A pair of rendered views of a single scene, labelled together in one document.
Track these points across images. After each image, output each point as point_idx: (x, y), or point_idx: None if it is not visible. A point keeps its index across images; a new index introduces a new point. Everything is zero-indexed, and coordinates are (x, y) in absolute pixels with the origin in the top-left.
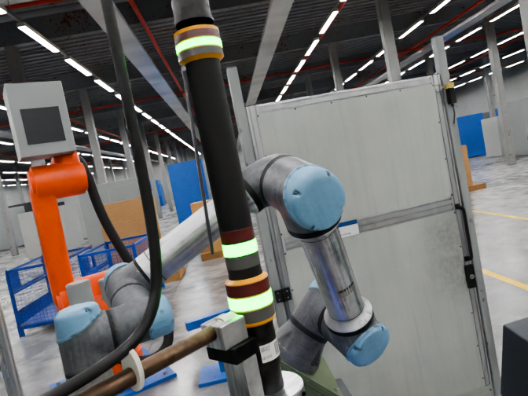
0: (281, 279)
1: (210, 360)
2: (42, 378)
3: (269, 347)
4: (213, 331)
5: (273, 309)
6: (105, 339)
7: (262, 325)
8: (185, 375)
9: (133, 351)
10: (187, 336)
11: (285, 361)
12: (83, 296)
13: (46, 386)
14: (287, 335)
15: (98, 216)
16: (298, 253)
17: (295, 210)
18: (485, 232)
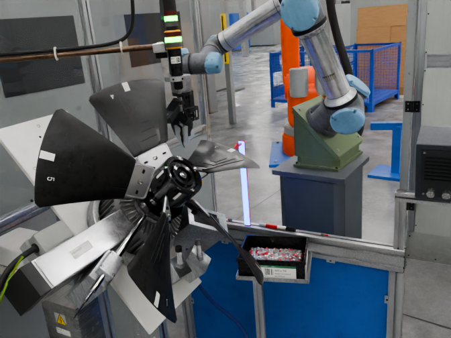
0: (415, 92)
1: (390, 162)
2: (271, 137)
3: (173, 58)
4: (152, 45)
5: (176, 44)
6: (184, 66)
7: (172, 49)
8: (364, 165)
9: (120, 41)
10: (386, 141)
11: (308, 121)
12: (299, 80)
13: (270, 142)
14: (317, 107)
15: (328, 15)
16: (437, 72)
17: (281, 15)
18: None
